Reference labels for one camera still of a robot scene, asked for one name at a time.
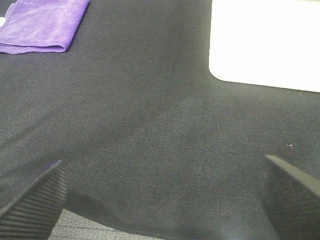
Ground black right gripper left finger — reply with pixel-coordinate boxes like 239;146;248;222
0;161;67;240

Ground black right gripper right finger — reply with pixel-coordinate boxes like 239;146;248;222
258;155;320;240

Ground black table cloth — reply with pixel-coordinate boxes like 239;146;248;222
0;0;320;240

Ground white tray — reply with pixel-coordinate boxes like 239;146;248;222
208;0;320;92

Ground folded purple towel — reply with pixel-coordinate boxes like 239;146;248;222
0;0;90;55

